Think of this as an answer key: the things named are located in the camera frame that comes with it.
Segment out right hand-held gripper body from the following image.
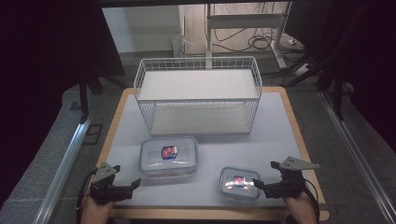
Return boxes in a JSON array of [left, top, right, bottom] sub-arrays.
[[264, 156, 321, 200]]

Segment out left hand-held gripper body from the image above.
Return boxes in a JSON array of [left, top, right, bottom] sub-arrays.
[[90, 161, 134, 205]]

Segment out small clear food container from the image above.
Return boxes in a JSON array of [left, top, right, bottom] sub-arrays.
[[219, 166, 262, 202]]

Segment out large clear food container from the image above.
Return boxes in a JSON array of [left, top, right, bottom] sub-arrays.
[[138, 135, 200, 180]]

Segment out white wire shelf rack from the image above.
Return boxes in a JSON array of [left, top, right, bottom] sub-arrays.
[[134, 56, 263, 137]]

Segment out person's right hand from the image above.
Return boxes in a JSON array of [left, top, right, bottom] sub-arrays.
[[283, 190, 318, 224]]

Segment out person's left hand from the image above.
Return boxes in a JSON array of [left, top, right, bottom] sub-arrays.
[[81, 195, 117, 224]]

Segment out grey table mat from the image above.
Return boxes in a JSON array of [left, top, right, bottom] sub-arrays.
[[102, 91, 317, 209]]

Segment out wooden table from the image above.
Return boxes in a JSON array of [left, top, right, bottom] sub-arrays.
[[92, 87, 331, 222]]

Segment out black metal stand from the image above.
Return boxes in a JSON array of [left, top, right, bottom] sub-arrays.
[[78, 70, 126, 124], [279, 50, 347, 121]]

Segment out white power strip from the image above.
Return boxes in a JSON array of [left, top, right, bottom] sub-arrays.
[[293, 63, 311, 77]]

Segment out dark curtain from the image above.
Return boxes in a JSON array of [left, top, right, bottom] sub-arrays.
[[284, 0, 396, 152], [0, 0, 126, 208]]

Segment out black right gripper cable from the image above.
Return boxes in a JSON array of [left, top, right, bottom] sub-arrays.
[[303, 178, 321, 223]]

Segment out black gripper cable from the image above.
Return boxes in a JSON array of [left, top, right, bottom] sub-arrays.
[[76, 169, 98, 220], [303, 178, 321, 223]]

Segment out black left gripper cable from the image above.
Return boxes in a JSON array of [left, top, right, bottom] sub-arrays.
[[76, 169, 98, 220]]

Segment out aluminium rail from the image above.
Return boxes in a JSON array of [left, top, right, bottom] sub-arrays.
[[32, 119, 92, 224], [319, 91, 396, 223]]

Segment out black floor cables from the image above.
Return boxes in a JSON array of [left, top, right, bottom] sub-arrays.
[[213, 27, 305, 54]]

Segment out white desk frame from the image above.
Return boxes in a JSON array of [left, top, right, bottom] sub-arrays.
[[205, 3, 289, 70]]

